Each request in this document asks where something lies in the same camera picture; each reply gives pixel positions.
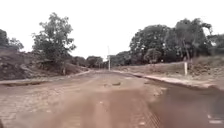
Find large leafy tree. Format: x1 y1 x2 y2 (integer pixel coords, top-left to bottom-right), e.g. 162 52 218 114
31 12 77 74

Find brown brick paved road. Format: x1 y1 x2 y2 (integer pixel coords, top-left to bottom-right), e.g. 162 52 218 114
0 69 224 128

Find row of large trees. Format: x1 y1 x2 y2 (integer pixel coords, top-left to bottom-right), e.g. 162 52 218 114
103 17 224 66

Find thin pale pole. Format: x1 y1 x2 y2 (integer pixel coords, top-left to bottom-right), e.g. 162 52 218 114
106 46 112 71

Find earth bank with scrub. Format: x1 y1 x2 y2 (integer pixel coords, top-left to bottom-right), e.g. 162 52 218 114
0 47 90 82

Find short white post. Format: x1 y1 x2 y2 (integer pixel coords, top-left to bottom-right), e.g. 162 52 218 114
183 60 189 77

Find pale concrete kerb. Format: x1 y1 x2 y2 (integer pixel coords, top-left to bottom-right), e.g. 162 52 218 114
0 69 93 88
110 69 224 92

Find grassy earth bank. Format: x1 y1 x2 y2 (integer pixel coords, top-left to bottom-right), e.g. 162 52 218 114
114 54 224 89

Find distant low trees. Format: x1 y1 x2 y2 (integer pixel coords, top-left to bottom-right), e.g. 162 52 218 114
71 55 105 70

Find clump of dark trees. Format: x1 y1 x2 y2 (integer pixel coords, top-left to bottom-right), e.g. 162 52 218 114
0 28 25 52

